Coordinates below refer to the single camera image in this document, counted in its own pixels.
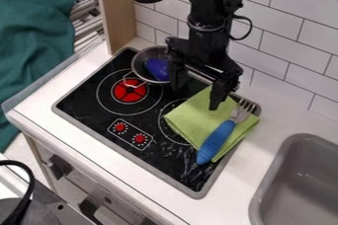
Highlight toy sink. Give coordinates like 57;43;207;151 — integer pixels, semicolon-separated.
248;132;338;225

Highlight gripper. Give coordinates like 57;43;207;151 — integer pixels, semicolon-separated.
163;36;245;112

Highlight green cloth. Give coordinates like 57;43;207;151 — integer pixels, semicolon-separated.
162;85;262;164

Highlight teal cloth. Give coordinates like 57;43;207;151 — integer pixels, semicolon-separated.
0;0;78;153

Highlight blue handled fork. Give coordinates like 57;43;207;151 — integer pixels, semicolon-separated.
195;100;259;166

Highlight purple toy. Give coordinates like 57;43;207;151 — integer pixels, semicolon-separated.
143;58;172;82

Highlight silver pot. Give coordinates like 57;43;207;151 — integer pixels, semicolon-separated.
121;44;175;87

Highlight toy stove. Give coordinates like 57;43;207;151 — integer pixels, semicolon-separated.
49;46;263;200

